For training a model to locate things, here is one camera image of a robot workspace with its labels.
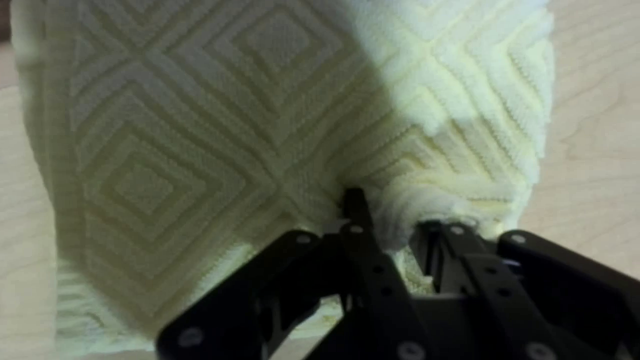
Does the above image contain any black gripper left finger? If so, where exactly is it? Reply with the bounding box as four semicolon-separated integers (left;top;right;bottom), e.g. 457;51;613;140
156;186;428;360

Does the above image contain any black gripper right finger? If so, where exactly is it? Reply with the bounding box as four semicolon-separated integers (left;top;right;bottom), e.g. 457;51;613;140
409;218;640;360

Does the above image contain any yellow textured cloth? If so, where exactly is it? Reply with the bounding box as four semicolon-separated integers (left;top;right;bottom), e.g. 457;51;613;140
8;0;559;356

